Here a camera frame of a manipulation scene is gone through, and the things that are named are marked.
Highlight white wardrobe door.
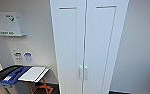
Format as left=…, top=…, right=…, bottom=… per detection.
left=49, top=0, right=87, bottom=94
left=82, top=0, right=131, bottom=94

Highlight silver door handle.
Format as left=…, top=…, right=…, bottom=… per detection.
left=78, top=65, right=84, bottom=81
left=83, top=65, right=89, bottom=81

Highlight white flat board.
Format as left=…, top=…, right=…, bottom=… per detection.
left=17, top=66, right=51, bottom=84

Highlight orange folding stand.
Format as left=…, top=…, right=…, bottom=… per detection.
left=31, top=77, right=56, bottom=94

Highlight grey wall box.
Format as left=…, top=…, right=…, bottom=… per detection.
left=0, top=11, right=28, bottom=37

